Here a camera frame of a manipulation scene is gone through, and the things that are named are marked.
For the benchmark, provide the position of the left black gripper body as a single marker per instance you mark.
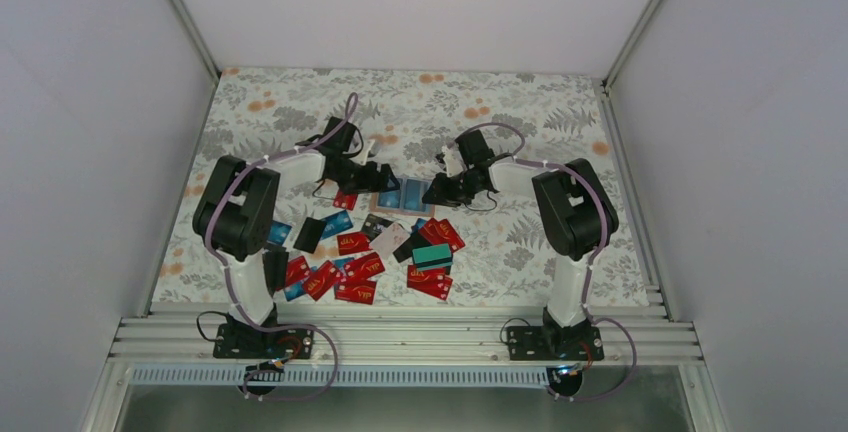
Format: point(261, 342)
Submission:
point(351, 180)

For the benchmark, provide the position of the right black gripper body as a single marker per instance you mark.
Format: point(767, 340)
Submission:
point(457, 193)

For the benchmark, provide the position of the blue diamond card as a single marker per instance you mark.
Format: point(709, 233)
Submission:
point(413, 191)

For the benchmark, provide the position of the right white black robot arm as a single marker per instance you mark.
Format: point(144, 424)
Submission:
point(576, 213)

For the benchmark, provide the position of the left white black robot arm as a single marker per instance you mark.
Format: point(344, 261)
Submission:
point(235, 213)

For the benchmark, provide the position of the lone red card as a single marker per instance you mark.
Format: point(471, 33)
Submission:
point(345, 201)

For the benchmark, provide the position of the blue card upper left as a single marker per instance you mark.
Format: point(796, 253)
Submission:
point(336, 223)

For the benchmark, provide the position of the red vip card right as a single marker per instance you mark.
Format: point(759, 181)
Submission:
point(441, 232)

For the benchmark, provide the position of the red vip card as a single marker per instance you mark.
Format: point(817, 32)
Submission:
point(363, 268)
point(362, 292)
point(441, 232)

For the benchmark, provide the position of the small black logo card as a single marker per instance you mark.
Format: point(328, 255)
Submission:
point(374, 225)

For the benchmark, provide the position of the black card left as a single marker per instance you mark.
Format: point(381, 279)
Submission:
point(310, 234)

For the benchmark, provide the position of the teal card with black stripe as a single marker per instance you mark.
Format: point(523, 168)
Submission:
point(432, 257)

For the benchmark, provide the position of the white pink card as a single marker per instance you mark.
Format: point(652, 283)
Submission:
point(389, 240)

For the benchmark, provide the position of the red vip card upper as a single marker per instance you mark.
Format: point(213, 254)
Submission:
point(363, 268)

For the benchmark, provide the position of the blue card far left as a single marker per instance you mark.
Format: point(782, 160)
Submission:
point(278, 233)

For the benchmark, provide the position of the red card pair right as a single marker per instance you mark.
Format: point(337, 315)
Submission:
point(435, 282)

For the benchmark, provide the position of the red card lower left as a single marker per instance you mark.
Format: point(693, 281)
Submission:
point(321, 280)

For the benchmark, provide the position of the red vip card bottom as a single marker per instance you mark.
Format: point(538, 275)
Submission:
point(362, 292)

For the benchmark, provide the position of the floral patterned table mat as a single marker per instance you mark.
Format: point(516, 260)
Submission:
point(410, 116)

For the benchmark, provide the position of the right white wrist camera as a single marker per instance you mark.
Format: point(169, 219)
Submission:
point(452, 161)

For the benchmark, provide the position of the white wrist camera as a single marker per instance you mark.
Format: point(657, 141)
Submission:
point(367, 151)
point(452, 161)

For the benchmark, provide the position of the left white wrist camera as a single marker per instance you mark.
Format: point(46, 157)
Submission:
point(367, 151)

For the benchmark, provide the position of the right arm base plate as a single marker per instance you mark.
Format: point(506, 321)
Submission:
point(543, 343)

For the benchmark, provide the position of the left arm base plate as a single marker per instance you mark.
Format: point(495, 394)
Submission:
point(237, 341)

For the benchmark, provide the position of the aluminium rail frame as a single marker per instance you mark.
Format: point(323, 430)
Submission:
point(393, 345)

